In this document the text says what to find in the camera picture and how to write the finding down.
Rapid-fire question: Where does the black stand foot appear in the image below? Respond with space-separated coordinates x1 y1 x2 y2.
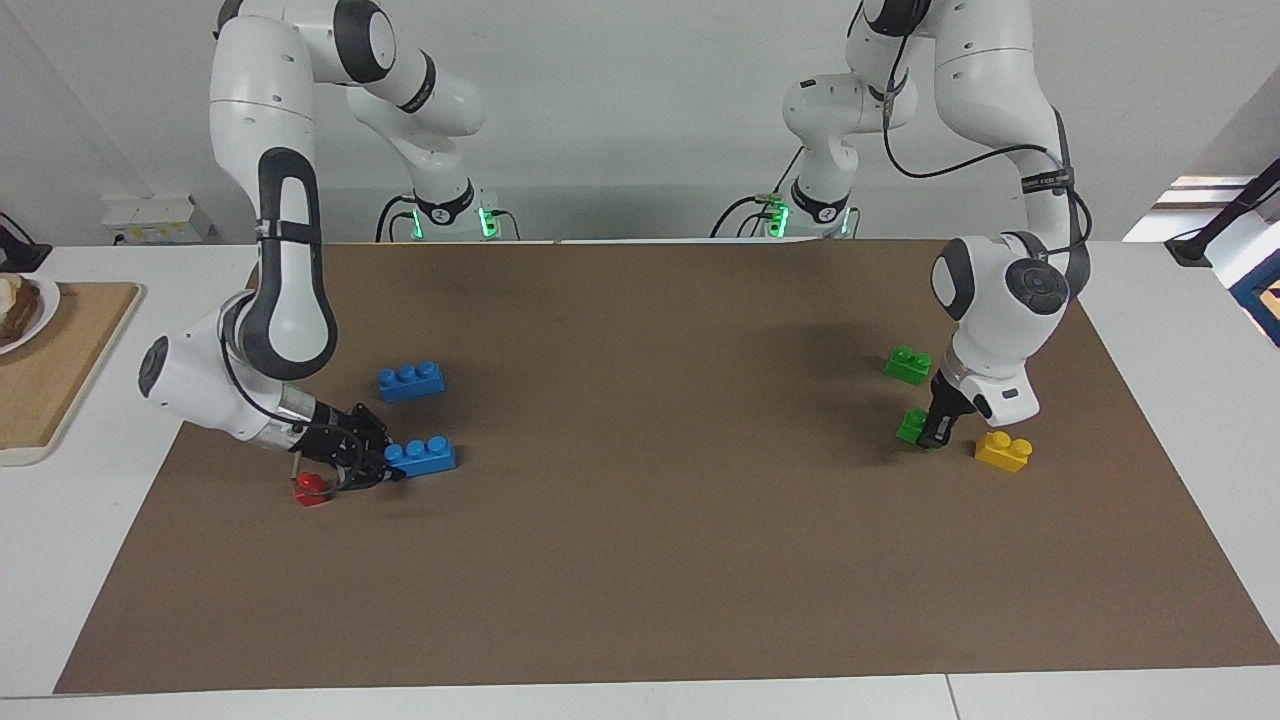
0 211 53 274

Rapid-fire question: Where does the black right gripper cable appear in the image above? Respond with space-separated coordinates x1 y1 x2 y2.
219 330 346 473

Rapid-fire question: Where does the toasted bread slice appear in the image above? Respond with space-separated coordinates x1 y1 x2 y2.
0 277 42 343

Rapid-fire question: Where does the wooden cutting board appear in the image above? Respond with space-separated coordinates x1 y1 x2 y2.
0 282 142 468

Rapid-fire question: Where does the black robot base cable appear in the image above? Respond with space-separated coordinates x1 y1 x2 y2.
709 146 807 240
375 194 415 244

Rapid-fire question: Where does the blue framed box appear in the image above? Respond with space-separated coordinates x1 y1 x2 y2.
1229 268 1280 349

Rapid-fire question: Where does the brown paper table mat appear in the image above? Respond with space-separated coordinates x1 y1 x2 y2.
54 240 1280 695

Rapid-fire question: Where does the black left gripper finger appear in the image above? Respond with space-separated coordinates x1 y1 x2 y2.
940 372 978 425
916 398 963 450

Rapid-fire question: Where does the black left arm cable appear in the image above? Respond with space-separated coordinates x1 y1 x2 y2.
850 0 1094 293

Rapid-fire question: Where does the white plate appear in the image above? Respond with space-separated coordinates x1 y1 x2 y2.
0 272 62 357

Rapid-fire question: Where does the black rod stand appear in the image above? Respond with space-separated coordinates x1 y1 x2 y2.
1164 158 1280 270

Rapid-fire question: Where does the yellow two-stud toy block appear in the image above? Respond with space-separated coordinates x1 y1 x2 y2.
974 430 1034 474

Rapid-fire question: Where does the blue three-stud toy block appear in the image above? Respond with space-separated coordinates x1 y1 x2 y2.
384 436 458 478
377 361 447 404

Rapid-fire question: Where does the white wall socket strip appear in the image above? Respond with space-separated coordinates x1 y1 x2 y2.
101 194 217 247

